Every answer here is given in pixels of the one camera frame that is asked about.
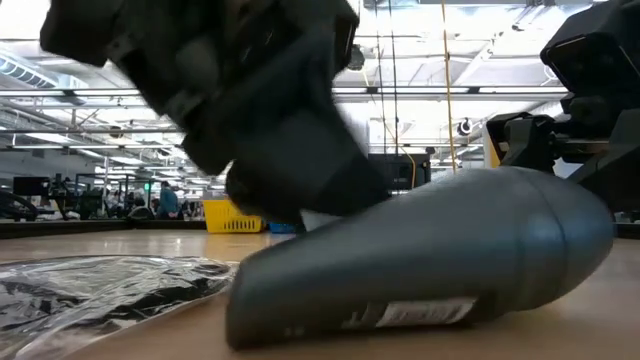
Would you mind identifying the black hanging cable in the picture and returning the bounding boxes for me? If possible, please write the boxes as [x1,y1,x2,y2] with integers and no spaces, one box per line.
[373,0,402,154]

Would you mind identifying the black control box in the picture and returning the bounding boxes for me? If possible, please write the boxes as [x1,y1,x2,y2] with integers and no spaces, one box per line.
[367,152,433,192]

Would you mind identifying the black monitor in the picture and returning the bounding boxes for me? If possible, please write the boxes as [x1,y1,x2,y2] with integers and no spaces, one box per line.
[12,175,52,198]

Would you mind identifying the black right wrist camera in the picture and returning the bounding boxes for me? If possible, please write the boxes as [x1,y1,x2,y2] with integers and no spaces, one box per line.
[538,0,640,97]

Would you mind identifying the yellow plastic basket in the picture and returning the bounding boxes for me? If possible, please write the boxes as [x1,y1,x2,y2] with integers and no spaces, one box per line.
[202,199,265,235]

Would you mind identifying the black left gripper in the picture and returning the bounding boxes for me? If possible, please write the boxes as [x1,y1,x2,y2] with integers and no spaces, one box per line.
[38,0,390,225]

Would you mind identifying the large yellow bottle white cap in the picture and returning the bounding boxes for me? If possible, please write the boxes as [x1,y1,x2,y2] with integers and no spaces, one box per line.
[481,123,502,169]

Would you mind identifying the long yellow hanging cable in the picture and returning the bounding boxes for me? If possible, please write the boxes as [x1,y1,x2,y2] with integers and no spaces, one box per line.
[440,0,459,174]

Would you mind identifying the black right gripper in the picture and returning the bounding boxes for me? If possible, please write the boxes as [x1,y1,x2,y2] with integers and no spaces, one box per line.
[486,94,614,174]

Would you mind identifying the black hair net clear packet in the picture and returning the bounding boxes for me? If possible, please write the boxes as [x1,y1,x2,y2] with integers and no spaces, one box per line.
[0,255,239,360]

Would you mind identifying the dark grey travel bottle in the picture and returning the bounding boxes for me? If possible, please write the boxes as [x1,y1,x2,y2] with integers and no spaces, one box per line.
[225,166,616,350]

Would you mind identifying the person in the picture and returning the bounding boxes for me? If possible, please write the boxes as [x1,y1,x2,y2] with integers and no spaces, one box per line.
[157,180,181,221]

